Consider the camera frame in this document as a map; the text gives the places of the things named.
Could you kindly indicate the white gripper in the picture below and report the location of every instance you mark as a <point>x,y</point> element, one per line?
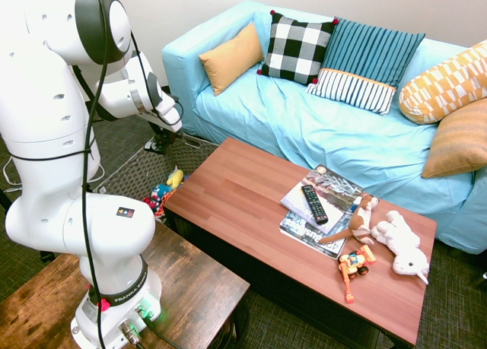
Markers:
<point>167,113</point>

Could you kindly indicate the black gamepad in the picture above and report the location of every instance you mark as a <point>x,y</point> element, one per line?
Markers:
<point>158,146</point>

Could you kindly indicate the pink clip on robot base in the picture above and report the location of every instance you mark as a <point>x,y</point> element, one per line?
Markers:
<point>103,304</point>

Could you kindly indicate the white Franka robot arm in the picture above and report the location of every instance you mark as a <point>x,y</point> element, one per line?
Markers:
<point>38,98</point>

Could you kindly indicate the grey wicker basket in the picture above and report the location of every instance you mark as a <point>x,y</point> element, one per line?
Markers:
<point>129,174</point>

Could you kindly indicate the yellow plush doll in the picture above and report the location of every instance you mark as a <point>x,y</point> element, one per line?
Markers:
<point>175,178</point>

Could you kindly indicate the blue superhero plush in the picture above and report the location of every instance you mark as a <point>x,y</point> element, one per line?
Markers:
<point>160,191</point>

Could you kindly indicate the plain orange pillow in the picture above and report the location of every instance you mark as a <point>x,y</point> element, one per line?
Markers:
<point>232,58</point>

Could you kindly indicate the red-brown wooden coffee table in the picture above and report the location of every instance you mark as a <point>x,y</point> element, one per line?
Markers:
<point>247,197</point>

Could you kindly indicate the rustic dark wood table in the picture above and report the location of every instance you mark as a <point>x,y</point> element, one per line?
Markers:
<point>198,280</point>

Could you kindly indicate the black white checked pillow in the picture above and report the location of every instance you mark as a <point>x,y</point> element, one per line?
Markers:
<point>296,48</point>

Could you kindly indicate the light blue sofa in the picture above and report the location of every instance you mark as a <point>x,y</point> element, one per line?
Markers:
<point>323,136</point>

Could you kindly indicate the black remote control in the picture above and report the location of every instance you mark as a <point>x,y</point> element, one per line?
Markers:
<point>314,204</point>

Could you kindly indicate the business magazine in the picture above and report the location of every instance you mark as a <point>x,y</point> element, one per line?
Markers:
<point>304,235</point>

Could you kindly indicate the magazine with snowy cover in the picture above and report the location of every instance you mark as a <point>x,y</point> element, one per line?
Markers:
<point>331,197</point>

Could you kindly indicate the white navy striped pillow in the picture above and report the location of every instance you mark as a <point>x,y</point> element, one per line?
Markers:
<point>350,90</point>

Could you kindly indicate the brown white fox plush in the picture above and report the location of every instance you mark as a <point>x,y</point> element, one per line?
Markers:
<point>361,219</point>

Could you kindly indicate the teal striped pillow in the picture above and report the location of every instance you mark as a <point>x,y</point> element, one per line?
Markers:
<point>365,48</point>

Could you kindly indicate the orange toy digger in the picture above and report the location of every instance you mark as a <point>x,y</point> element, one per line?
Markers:
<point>355,263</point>

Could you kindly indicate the white unicorn plush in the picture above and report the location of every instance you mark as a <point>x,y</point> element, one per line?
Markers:
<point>403,242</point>

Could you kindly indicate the orange white patterned bolster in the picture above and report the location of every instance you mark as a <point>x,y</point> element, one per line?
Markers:
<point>441,86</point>

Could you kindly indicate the orange ribbed pillow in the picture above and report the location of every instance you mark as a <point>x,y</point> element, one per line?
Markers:
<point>460,140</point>

